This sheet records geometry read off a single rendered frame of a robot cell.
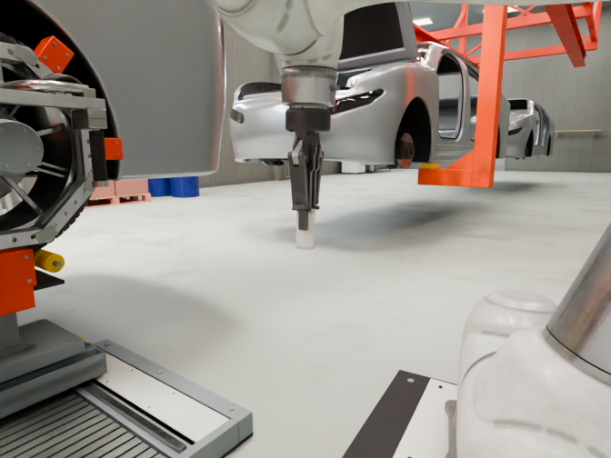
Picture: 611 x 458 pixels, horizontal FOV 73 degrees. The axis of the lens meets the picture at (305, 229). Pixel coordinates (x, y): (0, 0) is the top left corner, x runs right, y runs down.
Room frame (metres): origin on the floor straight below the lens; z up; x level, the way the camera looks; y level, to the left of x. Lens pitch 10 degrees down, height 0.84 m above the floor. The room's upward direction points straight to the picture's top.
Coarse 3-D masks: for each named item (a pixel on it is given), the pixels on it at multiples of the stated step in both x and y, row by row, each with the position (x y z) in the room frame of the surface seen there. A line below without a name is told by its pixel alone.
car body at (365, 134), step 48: (432, 48) 4.49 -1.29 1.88; (240, 96) 4.31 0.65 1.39; (336, 96) 3.33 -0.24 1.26; (384, 96) 3.35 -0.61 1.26; (432, 96) 3.96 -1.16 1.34; (240, 144) 3.89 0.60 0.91; (288, 144) 3.49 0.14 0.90; (336, 144) 3.32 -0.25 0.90; (384, 144) 3.36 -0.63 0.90; (432, 144) 4.05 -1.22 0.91
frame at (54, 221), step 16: (0, 48) 1.14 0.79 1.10; (16, 48) 1.17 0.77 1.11; (16, 64) 1.21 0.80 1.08; (32, 64) 1.19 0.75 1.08; (80, 144) 1.29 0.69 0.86; (80, 160) 1.32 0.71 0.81; (80, 176) 1.31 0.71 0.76; (80, 192) 1.27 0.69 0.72; (64, 208) 1.23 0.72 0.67; (48, 224) 1.19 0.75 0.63; (64, 224) 1.23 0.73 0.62; (0, 240) 1.09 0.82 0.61; (16, 240) 1.13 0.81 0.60; (32, 240) 1.15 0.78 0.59; (48, 240) 1.19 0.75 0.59
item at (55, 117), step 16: (0, 112) 1.21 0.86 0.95; (32, 112) 1.42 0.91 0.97; (48, 112) 1.36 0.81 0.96; (64, 112) 1.33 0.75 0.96; (48, 128) 1.31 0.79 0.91; (64, 128) 1.35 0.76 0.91; (48, 144) 1.44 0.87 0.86; (64, 144) 1.37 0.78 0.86; (48, 160) 1.44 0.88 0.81; (64, 160) 1.37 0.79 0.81; (0, 176) 1.21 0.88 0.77; (48, 176) 1.41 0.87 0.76; (64, 176) 1.34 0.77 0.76; (16, 192) 1.23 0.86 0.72; (32, 192) 1.42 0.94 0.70; (48, 192) 1.36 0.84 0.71; (64, 192) 1.31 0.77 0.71; (16, 208) 1.38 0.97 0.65; (32, 208) 1.26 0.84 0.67; (48, 208) 1.27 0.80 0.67; (0, 224) 1.25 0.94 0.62; (16, 224) 1.23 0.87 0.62; (32, 224) 1.23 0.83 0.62
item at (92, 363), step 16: (80, 336) 1.41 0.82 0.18; (96, 352) 1.34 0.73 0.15; (48, 368) 1.22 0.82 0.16; (64, 368) 1.21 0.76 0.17; (80, 368) 1.25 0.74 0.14; (96, 368) 1.29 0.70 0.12; (0, 384) 1.11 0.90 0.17; (16, 384) 1.15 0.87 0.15; (32, 384) 1.13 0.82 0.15; (48, 384) 1.17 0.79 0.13; (64, 384) 1.20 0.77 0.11; (0, 400) 1.07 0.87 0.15; (16, 400) 1.10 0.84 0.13; (32, 400) 1.13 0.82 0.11; (0, 416) 1.06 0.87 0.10
